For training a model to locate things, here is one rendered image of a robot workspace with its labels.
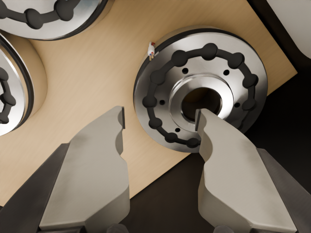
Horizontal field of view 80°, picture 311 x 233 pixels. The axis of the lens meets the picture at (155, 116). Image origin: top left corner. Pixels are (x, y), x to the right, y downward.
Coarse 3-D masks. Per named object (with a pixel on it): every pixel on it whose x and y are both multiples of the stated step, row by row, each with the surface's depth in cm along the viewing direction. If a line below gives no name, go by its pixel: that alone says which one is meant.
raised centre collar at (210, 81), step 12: (180, 84) 13; (192, 84) 13; (204, 84) 13; (216, 84) 13; (228, 84) 14; (180, 96) 13; (228, 96) 13; (168, 108) 14; (180, 108) 14; (216, 108) 15; (228, 108) 14; (180, 120) 14; (192, 120) 15
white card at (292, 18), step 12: (276, 0) 10; (288, 0) 9; (300, 0) 9; (276, 12) 11; (288, 12) 10; (300, 12) 9; (288, 24) 11; (300, 24) 10; (300, 36) 11; (300, 48) 12
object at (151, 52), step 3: (150, 42) 14; (150, 45) 12; (153, 45) 13; (150, 48) 12; (153, 48) 12; (150, 51) 11; (153, 51) 11; (150, 54) 11; (153, 54) 11; (150, 57) 11; (153, 57) 10; (150, 60) 11
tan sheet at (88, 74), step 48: (144, 0) 14; (192, 0) 14; (240, 0) 14; (48, 48) 15; (96, 48) 15; (144, 48) 15; (48, 96) 17; (96, 96) 17; (192, 96) 18; (0, 144) 20; (48, 144) 20; (144, 144) 20; (0, 192) 24
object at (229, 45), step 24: (168, 48) 12; (192, 48) 12; (216, 48) 13; (240, 48) 12; (144, 72) 13; (168, 72) 13; (192, 72) 13; (216, 72) 13; (240, 72) 13; (264, 72) 13; (144, 96) 14; (168, 96) 14; (240, 96) 14; (264, 96) 14; (144, 120) 15; (168, 120) 15; (240, 120) 16; (168, 144) 16; (192, 144) 17
